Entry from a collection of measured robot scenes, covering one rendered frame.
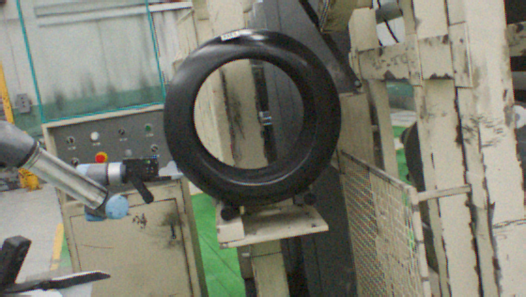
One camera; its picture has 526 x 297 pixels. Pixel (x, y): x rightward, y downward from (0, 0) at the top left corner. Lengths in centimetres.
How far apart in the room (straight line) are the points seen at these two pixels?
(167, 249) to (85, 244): 37
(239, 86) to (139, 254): 95
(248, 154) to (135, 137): 64
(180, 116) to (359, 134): 73
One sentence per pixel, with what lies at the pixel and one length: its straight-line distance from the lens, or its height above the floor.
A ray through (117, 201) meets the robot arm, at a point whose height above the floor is 101.
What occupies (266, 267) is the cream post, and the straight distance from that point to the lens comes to 236.
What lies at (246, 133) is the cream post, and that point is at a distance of 224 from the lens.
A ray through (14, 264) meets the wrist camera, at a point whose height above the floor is 111.
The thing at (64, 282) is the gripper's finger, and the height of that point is 106.
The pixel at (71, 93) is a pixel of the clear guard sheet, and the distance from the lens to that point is 269.
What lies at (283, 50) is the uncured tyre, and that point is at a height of 140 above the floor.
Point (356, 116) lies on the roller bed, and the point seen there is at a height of 112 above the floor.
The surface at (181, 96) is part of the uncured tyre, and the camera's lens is 186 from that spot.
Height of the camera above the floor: 134
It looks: 7 degrees down
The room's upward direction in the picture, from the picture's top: 9 degrees counter-clockwise
